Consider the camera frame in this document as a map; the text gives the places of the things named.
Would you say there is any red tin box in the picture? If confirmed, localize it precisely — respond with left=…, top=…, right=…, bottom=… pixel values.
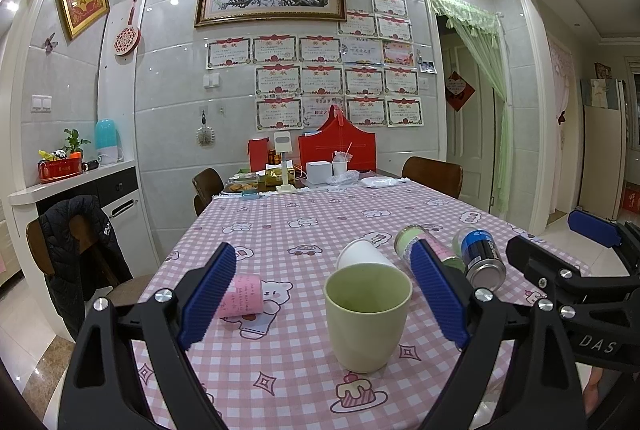
left=37, top=158, right=84, bottom=185

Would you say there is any small potted plant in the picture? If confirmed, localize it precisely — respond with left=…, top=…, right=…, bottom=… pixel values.
left=62, top=129, right=92, bottom=159

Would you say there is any red diamond door sign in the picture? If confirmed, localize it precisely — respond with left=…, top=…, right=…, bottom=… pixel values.
left=444, top=70, right=471, bottom=113

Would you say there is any green pink can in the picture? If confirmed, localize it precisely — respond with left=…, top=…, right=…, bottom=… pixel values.
left=394, top=225, right=466, bottom=278

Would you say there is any white desk lamp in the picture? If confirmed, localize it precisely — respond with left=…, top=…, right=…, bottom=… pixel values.
left=273, top=132, right=299, bottom=195

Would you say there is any round red paper-cut ornament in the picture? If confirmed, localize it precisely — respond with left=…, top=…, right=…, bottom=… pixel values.
left=114, top=0, right=141, bottom=58

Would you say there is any pink sheer curtain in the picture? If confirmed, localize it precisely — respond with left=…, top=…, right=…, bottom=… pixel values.
left=546, top=34, right=577, bottom=213

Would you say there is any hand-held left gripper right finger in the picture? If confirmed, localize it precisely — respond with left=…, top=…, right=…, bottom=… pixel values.
left=407, top=239, right=591, bottom=430

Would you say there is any red gift box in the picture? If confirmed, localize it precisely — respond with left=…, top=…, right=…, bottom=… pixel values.
left=298, top=106, right=377, bottom=173

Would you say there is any gold box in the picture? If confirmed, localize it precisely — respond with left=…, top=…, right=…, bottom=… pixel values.
left=264, top=165, right=297, bottom=187

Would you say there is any red floor box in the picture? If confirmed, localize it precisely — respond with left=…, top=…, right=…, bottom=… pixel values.
left=620, top=182, right=640, bottom=211

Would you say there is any white refrigerator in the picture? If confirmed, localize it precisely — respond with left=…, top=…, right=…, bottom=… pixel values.
left=579, top=78, right=629, bottom=221

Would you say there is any plate of snacks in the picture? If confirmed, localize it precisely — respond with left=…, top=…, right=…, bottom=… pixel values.
left=221, top=180, right=261, bottom=195

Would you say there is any blue metal can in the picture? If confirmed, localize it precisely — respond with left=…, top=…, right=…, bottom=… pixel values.
left=452, top=226, right=507, bottom=289

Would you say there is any white paper cup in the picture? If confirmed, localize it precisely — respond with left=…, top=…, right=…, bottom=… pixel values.
left=336, top=238, right=397, bottom=271

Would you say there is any green lace curtain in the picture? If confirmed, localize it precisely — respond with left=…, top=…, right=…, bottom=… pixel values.
left=429, top=0, right=514, bottom=217

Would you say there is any pale green cup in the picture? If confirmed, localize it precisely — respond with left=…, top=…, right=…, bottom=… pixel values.
left=323, top=264, right=413, bottom=373

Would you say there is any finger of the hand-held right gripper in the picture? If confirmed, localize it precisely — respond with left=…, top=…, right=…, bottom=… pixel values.
left=505, top=235, right=640, bottom=327
left=567, top=206, right=640, bottom=275

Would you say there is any group of wall certificates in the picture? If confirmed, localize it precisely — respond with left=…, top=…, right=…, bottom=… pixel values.
left=205, top=0, right=427, bottom=131

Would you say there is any white door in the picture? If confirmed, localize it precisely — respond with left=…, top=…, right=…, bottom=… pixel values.
left=444, top=32, right=498, bottom=208

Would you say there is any black puffer jacket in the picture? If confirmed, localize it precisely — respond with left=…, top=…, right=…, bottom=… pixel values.
left=38, top=195, right=134, bottom=342

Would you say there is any hanging grey brush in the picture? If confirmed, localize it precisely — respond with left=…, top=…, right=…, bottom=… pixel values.
left=194, top=111, right=216, bottom=146

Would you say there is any white cup with straws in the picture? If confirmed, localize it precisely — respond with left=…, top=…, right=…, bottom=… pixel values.
left=332, top=142, right=354, bottom=176

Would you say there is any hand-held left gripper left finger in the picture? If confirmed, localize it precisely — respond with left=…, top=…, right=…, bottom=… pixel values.
left=54, top=241, right=237, bottom=430

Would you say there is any white sideboard cabinet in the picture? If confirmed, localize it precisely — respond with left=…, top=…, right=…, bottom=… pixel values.
left=7, top=160, right=141, bottom=273

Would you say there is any white square box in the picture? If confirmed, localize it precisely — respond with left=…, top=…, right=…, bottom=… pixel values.
left=305, top=161, right=332, bottom=189

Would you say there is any pink checkered tablecloth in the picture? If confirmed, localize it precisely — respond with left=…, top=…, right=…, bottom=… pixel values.
left=131, top=179, right=596, bottom=430

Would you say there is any clear plastic bag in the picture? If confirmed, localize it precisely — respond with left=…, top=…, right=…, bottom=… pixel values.
left=327, top=170, right=362, bottom=187

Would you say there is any teal white humidifier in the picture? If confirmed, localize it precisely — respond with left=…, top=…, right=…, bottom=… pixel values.
left=95, top=119, right=124, bottom=166

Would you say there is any small red gift bag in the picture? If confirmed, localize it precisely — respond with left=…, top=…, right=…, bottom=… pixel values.
left=247, top=139, right=271, bottom=173

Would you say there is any brown chair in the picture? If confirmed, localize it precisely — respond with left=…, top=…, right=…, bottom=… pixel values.
left=26, top=212, right=153, bottom=311
left=401, top=156, right=464, bottom=199
left=192, top=168, right=226, bottom=217

